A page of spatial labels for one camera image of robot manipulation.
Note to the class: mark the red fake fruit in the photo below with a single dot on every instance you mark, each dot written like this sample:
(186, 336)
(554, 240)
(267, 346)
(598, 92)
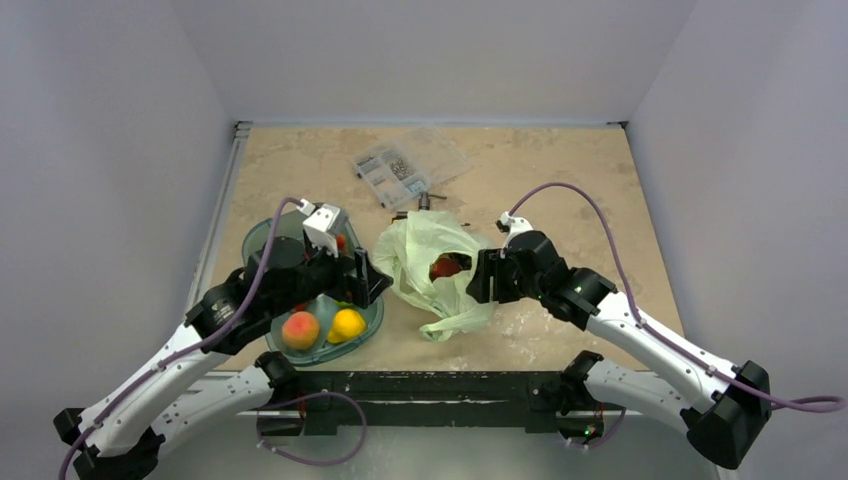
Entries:
(444, 267)

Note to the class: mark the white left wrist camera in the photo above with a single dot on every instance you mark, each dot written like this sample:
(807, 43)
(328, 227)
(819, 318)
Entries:
(321, 227)

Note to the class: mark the yellow fake lemon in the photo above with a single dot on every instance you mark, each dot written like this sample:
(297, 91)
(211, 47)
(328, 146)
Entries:
(347, 324)

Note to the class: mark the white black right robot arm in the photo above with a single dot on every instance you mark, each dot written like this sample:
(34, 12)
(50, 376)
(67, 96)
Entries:
(708, 399)

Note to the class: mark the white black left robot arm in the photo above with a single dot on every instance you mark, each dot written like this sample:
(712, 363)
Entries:
(126, 434)

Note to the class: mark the clear plastic screw box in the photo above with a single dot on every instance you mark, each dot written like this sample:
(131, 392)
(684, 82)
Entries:
(404, 167)

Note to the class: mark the teal plastic tray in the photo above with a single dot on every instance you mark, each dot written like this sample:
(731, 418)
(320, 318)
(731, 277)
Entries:
(323, 307)

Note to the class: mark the green plastic bag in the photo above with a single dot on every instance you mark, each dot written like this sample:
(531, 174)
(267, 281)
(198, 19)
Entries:
(408, 249)

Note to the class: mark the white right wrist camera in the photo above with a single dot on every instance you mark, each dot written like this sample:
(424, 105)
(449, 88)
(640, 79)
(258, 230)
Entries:
(511, 226)

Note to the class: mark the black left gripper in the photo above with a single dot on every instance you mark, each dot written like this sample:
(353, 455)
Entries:
(363, 287)

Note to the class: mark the red fake lychee bunch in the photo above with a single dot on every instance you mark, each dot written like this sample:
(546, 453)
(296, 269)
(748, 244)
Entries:
(342, 244)

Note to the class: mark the black aluminium base frame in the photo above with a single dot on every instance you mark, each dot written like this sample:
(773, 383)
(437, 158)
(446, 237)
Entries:
(484, 404)

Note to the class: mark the orange fake peach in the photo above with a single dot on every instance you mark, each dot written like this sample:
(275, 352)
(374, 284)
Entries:
(300, 331)

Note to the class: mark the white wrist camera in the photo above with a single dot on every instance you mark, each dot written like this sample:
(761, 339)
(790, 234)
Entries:
(511, 226)
(321, 227)

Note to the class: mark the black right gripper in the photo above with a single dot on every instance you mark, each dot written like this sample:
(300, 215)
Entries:
(494, 277)

